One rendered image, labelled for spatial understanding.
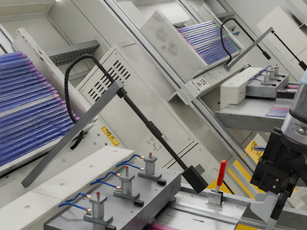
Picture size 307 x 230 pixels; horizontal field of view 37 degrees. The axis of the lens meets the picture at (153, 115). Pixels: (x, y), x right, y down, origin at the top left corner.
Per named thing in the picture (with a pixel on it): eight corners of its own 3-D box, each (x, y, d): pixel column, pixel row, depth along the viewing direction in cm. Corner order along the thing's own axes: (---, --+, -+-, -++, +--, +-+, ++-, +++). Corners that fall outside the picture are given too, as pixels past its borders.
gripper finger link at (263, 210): (244, 220, 98) (260, 183, 94) (271, 233, 96) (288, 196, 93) (240, 227, 95) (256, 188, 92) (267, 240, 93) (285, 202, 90)
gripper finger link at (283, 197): (271, 210, 95) (288, 174, 92) (279, 214, 94) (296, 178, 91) (267, 219, 91) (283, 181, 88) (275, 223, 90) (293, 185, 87)
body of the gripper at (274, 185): (256, 172, 98) (277, 122, 94) (295, 190, 96) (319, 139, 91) (247, 186, 92) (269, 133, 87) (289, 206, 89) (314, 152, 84)
